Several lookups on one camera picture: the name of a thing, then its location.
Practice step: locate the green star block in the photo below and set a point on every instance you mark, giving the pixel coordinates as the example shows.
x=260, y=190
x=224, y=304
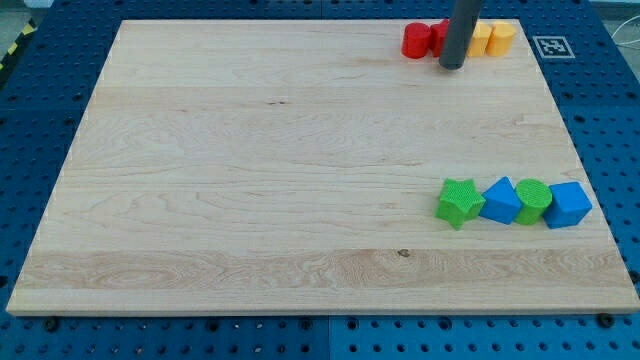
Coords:
x=459, y=201

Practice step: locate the black bolt left front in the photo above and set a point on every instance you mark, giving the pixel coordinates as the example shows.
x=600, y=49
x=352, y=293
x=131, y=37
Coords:
x=50, y=324

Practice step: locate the blue triangular block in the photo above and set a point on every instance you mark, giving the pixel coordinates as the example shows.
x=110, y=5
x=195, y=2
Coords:
x=501, y=202

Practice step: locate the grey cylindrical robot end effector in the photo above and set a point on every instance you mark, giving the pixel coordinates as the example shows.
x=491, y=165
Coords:
x=462, y=24

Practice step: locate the black bolt right front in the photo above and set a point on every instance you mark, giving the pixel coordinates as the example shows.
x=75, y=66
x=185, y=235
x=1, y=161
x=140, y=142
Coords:
x=605, y=320

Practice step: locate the white fiducial marker tag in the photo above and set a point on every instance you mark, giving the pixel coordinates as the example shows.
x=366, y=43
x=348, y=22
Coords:
x=553, y=47

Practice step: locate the green cylinder block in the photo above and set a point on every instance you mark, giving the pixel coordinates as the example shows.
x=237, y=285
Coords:
x=535, y=197

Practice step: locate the wooden board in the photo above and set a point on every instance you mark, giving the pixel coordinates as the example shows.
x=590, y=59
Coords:
x=252, y=168

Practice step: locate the yellow hexagon block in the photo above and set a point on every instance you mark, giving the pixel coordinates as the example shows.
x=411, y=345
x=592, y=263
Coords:
x=479, y=40

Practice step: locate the blue cube block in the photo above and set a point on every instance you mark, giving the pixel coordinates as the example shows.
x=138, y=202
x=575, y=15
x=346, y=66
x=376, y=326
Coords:
x=570, y=204

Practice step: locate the red cylinder block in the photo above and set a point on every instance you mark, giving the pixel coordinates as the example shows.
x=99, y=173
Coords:
x=416, y=40

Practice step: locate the yellow black hazard tape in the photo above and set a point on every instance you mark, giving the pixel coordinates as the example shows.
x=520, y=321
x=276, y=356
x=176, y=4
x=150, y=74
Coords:
x=18, y=47

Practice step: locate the black bolt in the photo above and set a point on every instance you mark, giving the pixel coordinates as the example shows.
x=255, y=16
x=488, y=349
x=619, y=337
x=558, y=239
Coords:
x=50, y=324
x=605, y=320

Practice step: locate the red star block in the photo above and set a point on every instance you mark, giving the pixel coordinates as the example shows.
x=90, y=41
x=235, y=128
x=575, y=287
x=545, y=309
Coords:
x=438, y=36

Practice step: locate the yellow cylinder block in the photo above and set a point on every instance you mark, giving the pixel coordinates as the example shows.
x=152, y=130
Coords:
x=501, y=38

